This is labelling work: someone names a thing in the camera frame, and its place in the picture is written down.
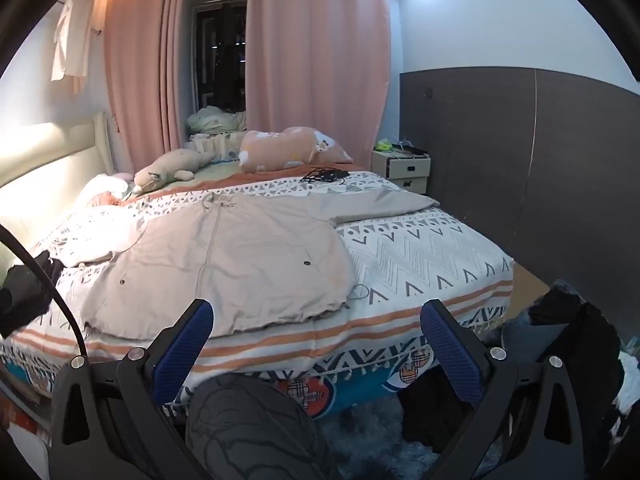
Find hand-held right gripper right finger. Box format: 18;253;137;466
420;298;587;480

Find cream padded headboard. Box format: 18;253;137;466
0;110;118;271

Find beige plush toy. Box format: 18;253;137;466
132;147;221;196

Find beige jacket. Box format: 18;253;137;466
80;180;441;338

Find blue printed bed sheet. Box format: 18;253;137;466
0;340;451;418

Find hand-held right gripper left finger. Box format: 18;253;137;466
50;298;217;480

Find blue shaggy rug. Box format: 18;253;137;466
315;390;441;480

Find white nightstand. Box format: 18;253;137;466
371;147;432;195

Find grey patterned knee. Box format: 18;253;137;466
185;372;326;480

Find black folded clothes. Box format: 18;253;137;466
0;252;65;338

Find dark clothes pile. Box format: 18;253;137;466
500;280;640;441

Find pale bedding bundle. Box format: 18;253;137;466
186;106;249;161

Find white hanging shirt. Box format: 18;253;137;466
50;0;98;93

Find patterned white blanket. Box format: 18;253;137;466
0;170;516;411

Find black cable bundle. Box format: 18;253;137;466
300;167;351;184

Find white pillow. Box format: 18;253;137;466
47;172;151;267

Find dark window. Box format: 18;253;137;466
184;0;249;116

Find pink curtain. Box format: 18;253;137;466
102;0;188;171
245;0;392;173

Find peach printed pillow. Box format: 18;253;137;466
237;127;353;172

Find long black cable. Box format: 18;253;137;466
0;222;88;358

